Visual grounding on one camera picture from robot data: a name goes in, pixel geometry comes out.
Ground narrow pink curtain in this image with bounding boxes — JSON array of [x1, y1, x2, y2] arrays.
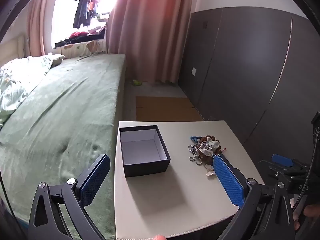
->
[[26, 0, 62, 57]]

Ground dark hanging clothes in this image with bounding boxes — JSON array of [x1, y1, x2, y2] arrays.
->
[[72, 0, 103, 29]]

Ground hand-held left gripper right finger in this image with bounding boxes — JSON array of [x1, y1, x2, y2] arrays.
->
[[212, 154, 295, 240]]

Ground bed with green blanket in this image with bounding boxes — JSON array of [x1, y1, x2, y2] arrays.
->
[[0, 53, 127, 233]]

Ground brown bead bracelet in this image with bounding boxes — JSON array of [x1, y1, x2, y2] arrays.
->
[[197, 135, 227, 165]]

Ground dark grey wardrobe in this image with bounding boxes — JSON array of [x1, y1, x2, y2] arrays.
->
[[179, 6, 320, 180]]

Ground beige padded headboard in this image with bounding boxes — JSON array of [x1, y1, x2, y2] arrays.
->
[[0, 34, 27, 68]]

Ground person's right hand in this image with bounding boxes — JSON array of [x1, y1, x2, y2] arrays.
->
[[293, 204, 320, 232]]

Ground flat brown cardboard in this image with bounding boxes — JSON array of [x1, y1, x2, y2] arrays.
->
[[135, 96, 203, 122]]

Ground black braided cable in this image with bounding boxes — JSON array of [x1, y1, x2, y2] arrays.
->
[[291, 122, 320, 212]]

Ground silver ball chain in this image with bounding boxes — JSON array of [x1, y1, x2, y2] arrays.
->
[[187, 144, 204, 167]]

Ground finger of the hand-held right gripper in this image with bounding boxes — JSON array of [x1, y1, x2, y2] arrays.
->
[[259, 154, 310, 180]]

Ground wide pink curtain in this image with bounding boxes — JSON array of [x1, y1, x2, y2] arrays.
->
[[106, 0, 200, 84]]

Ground black gift box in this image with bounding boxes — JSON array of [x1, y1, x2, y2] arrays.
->
[[119, 124, 171, 178]]

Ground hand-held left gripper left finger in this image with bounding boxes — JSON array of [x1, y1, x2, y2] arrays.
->
[[28, 154, 112, 240]]

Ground clothes on window sill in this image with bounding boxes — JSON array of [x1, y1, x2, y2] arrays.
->
[[54, 26, 107, 48]]

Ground light green quilt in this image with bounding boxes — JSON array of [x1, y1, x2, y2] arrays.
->
[[0, 52, 66, 128]]

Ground white stone pendant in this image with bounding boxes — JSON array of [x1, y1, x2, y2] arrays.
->
[[200, 140, 220, 156]]

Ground floral pillow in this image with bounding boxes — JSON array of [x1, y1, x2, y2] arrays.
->
[[61, 40, 107, 58]]

